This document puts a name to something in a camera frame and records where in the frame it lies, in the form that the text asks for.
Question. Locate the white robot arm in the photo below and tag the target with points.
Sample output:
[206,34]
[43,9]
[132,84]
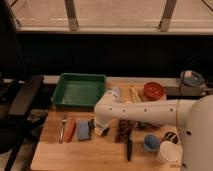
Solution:
[194,117]

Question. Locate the metal spoon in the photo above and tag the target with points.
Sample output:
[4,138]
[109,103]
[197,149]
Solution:
[64,120]

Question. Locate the black round lid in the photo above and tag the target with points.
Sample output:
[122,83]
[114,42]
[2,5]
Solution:
[171,136]

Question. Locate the black office chair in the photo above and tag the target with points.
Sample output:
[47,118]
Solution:
[18,90]

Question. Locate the red bowl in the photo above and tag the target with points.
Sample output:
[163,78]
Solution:
[153,90]

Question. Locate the clear blue plastic package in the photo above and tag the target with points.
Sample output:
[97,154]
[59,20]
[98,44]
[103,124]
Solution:
[116,90]

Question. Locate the white cup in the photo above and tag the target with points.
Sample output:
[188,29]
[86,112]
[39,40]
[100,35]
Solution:
[169,152]

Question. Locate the dark grape bunch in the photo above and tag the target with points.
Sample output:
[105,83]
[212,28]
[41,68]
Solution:
[124,131]

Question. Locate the blue sponge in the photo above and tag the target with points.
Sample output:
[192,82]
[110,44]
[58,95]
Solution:
[83,130]

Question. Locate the grey round device with cable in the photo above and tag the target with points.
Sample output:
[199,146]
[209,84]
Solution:
[192,83]

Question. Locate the green plastic tray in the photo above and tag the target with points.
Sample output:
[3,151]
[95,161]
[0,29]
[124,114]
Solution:
[79,90]

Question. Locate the black handled knife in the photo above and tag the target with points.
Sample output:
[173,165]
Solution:
[129,145]

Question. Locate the blue cup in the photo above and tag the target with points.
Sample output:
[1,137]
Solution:
[151,143]

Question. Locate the black eraser block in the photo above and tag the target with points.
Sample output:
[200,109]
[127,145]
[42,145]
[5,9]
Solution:
[105,132]

